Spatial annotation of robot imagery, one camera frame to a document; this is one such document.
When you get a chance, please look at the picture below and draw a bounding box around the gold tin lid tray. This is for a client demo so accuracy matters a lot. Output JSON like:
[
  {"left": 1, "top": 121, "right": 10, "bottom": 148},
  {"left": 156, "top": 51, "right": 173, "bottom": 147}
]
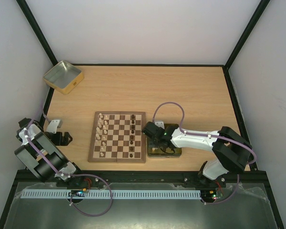
[{"left": 143, "top": 121, "right": 182, "bottom": 158}]

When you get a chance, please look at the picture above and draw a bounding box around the wooden chess board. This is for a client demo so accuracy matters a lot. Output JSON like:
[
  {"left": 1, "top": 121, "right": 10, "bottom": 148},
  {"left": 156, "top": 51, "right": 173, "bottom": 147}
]
[{"left": 88, "top": 111, "right": 147, "bottom": 163}]

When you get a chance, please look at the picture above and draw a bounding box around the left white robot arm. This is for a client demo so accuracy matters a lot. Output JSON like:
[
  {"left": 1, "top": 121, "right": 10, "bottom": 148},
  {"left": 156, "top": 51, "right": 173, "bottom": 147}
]
[{"left": 14, "top": 118, "right": 84, "bottom": 187}]

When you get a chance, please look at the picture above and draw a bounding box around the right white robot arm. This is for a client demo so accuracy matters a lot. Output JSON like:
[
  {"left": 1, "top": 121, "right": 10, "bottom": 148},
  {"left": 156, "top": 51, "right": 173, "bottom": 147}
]
[{"left": 142, "top": 122, "right": 252, "bottom": 187}]

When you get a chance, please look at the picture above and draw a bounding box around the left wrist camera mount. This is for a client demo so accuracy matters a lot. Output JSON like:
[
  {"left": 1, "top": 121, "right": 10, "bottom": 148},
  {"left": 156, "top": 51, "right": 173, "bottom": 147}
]
[{"left": 46, "top": 119, "right": 62, "bottom": 134}]

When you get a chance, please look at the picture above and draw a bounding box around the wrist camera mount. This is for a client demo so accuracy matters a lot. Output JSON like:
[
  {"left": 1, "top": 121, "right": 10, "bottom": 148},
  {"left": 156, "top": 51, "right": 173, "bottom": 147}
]
[
  {"left": 46, "top": 119, "right": 62, "bottom": 134},
  {"left": 154, "top": 120, "right": 165, "bottom": 129}
]

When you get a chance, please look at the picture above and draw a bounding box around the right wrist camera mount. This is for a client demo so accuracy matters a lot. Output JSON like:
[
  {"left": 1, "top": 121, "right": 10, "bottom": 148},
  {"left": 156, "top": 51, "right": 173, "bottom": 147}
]
[{"left": 154, "top": 120, "right": 165, "bottom": 129}]

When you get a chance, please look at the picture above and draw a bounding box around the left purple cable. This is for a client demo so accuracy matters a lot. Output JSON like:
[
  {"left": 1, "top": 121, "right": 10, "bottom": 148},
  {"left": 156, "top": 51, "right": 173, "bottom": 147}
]
[{"left": 26, "top": 100, "right": 114, "bottom": 218}]

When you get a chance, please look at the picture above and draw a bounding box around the black metal frame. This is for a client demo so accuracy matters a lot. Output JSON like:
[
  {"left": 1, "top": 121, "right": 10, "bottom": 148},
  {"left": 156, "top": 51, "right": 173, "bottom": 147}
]
[{"left": 0, "top": 0, "right": 284, "bottom": 229}]

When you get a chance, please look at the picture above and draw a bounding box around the grey slotted cable duct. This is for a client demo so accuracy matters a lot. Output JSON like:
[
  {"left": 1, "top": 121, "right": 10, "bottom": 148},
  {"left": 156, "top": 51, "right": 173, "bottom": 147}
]
[{"left": 21, "top": 189, "right": 201, "bottom": 200}]

